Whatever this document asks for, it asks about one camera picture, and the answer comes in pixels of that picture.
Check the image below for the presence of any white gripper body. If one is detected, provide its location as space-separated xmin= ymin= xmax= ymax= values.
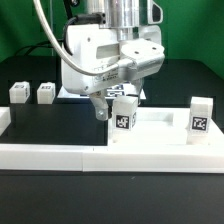
xmin=60 ymin=23 xmax=145 ymax=98

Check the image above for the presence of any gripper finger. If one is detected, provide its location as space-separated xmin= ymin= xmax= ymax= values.
xmin=90 ymin=93 xmax=108 ymax=120
xmin=132 ymin=79 xmax=143 ymax=97

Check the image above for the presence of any white square table top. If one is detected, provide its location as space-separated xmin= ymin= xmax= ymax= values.
xmin=108 ymin=108 xmax=214 ymax=146

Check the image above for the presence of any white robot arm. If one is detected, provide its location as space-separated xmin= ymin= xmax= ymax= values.
xmin=61 ymin=0 xmax=165 ymax=121

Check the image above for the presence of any white U-shaped fence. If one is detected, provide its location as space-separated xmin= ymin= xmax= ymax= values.
xmin=0 ymin=106 xmax=224 ymax=174

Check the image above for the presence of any white marker base plate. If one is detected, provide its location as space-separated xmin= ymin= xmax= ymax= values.
xmin=57 ymin=82 xmax=146 ymax=100

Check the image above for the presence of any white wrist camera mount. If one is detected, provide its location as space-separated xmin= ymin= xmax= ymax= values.
xmin=92 ymin=38 xmax=165 ymax=81

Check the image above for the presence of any white cable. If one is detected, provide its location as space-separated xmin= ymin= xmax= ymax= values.
xmin=32 ymin=0 xmax=121 ymax=78

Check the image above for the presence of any black cable bundle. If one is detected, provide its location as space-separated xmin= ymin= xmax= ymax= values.
xmin=13 ymin=0 xmax=81 ymax=58

